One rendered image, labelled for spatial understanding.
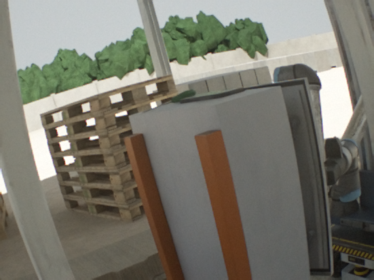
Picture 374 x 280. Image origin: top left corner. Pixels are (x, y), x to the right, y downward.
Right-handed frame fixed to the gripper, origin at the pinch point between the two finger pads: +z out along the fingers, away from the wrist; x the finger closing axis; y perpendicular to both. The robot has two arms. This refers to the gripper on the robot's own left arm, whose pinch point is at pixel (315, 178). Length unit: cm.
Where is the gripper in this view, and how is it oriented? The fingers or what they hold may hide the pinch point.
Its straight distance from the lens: 115.0
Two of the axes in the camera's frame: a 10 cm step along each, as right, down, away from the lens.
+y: 2.5, 9.6, 1.6
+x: -7.3, 0.8, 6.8
